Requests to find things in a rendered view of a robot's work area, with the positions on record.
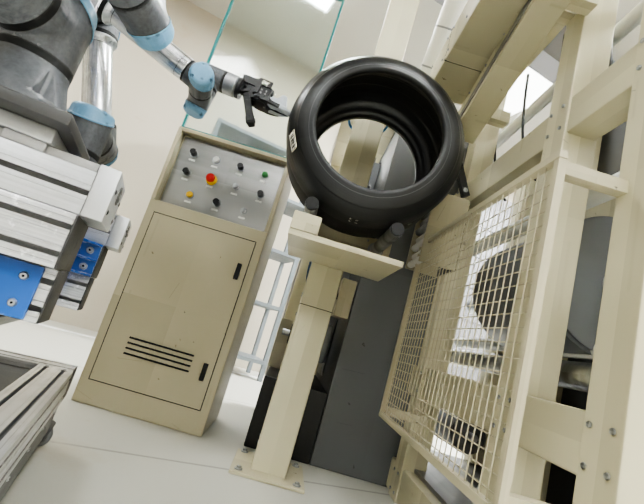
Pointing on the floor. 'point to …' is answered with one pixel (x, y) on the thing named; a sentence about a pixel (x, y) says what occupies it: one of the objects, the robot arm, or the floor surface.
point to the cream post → (323, 280)
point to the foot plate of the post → (241, 465)
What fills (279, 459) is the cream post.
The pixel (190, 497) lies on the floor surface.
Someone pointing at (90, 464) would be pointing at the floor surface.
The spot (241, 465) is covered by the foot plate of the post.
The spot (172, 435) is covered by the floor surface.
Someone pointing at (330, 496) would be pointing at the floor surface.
